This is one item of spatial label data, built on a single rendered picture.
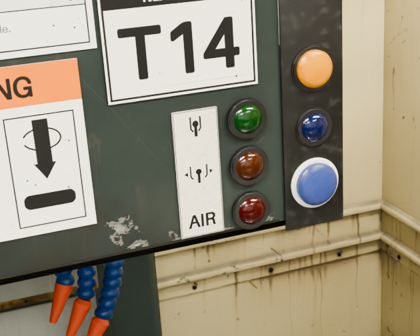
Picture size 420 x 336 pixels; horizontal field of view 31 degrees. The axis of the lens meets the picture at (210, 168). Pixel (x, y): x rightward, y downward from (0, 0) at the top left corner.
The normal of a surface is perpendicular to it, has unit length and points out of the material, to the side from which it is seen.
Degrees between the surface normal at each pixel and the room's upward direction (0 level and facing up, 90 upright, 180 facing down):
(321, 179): 87
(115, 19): 90
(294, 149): 90
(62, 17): 90
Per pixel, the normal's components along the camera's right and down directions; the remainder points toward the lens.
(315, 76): 0.32, 0.35
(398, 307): -0.94, 0.17
